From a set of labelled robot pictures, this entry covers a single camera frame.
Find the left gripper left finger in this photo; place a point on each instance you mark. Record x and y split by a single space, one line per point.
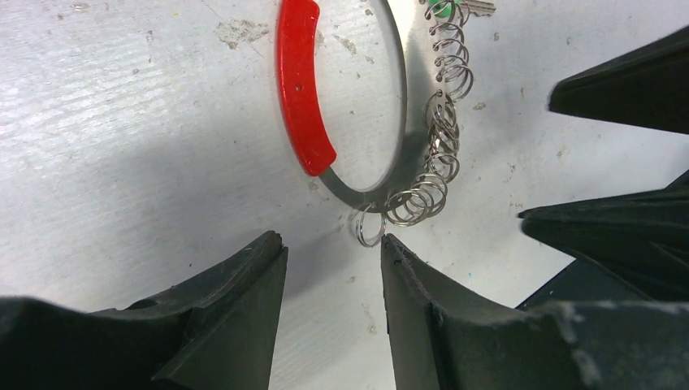
215 330

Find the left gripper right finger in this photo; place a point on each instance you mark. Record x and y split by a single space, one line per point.
445 336

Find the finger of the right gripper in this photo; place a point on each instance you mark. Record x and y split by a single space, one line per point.
647 88
642 238

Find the key with green tag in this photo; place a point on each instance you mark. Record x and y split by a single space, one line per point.
460 8

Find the large keyring with small rings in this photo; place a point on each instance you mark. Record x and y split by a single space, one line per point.
367 94

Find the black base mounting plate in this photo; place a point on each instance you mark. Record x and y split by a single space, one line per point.
584 280

